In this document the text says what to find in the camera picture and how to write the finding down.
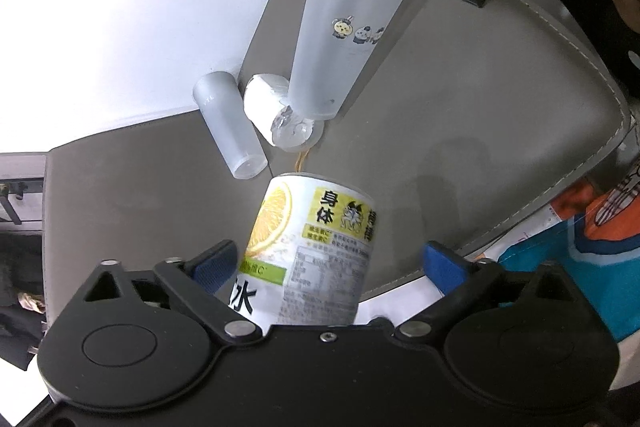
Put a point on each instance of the grey leather desk mat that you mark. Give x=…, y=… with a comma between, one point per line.
x=450, y=107

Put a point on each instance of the clear plastic lid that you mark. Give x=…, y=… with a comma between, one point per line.
x=300, y=136

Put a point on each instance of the orange and teal printed cloth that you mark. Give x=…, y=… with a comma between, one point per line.
x=575, y=252

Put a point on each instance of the brown rubber band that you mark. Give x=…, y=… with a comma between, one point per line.
x=300, y=159

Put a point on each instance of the large frosted cartoon print cup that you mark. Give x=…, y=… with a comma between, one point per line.
x=340, y=57

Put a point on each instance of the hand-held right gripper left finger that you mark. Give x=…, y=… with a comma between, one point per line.
x=216, y=263

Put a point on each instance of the lemon print drink can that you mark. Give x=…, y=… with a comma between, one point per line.
x=310, y=257

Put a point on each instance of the white printed paper sheet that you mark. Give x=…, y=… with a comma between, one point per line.
x=539, y=227

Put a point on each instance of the dark cloth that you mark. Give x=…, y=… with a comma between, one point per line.
x=17, y=277

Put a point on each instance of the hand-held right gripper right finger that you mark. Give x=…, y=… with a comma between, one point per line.
x=442, y=263

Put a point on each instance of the small frosted plastic cup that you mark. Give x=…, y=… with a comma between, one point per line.
x=226, y=122

